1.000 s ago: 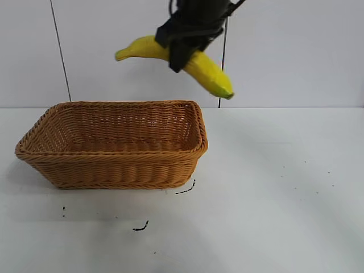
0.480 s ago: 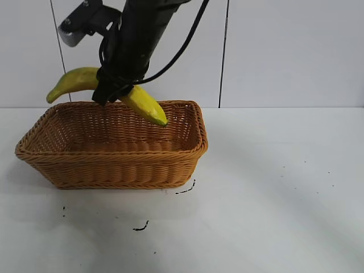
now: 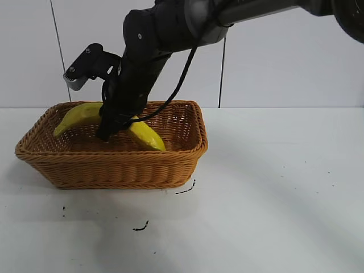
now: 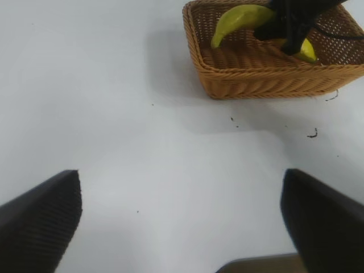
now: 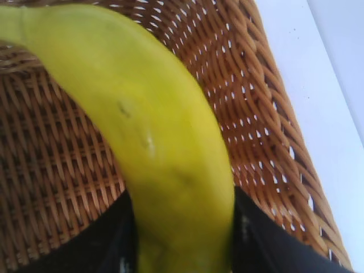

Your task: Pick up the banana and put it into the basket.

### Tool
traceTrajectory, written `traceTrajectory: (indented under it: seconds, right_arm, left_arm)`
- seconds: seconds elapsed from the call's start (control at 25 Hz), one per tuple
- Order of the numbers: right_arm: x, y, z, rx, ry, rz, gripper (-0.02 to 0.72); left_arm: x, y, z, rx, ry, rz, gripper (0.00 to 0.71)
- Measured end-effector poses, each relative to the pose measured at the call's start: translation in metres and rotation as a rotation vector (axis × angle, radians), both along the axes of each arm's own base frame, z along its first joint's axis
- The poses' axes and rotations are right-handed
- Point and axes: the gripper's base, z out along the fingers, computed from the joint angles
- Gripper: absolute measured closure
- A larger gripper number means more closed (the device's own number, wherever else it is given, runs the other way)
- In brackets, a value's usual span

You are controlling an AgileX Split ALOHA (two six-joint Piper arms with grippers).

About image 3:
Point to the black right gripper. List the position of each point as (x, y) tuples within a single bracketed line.
[(136, 79)]

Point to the yellow banana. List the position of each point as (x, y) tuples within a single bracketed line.
[(78, 113)]

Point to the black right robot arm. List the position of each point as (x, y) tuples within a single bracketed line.
[(176, 22)]

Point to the brown woven wicker basket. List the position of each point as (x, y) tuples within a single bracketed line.
[(113, 170)]

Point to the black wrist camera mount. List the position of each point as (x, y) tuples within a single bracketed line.
[(88, 64)]

